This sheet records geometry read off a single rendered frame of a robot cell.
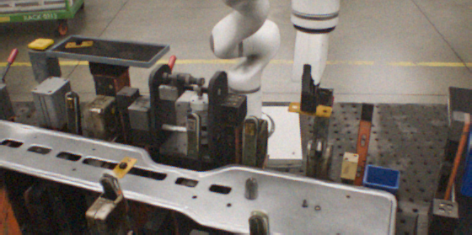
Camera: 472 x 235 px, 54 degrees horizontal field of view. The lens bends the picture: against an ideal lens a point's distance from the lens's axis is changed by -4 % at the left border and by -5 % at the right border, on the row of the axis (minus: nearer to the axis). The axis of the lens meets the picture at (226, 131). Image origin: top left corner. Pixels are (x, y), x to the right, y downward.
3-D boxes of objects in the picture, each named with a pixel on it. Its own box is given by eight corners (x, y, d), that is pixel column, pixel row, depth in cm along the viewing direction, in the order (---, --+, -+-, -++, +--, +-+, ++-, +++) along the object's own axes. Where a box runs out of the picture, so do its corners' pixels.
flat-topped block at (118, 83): (109, 172, 171) (86, 56, 146) (120, 159, 177) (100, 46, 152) (134, 178, 168) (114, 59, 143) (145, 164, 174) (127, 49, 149)
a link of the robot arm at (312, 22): (297, -3, 88) (297, 13, 90) (286, 13, 82) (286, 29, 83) (342, 2, 86) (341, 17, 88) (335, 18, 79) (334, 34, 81)
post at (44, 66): (54, 159, 178) (25, 51, 154) (66, 148, 184) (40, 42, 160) (71, 162, 176) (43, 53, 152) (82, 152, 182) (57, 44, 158)
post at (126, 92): (135, 200, 158) (115, 93, 136) (142, 191, 161) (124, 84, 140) (148, 204, 156) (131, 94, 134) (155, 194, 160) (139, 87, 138)
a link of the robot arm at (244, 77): (224, 78, 176) (222, 18, 162) (274, 72, 178) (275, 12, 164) (231, 96, 167) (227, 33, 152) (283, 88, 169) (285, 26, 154)
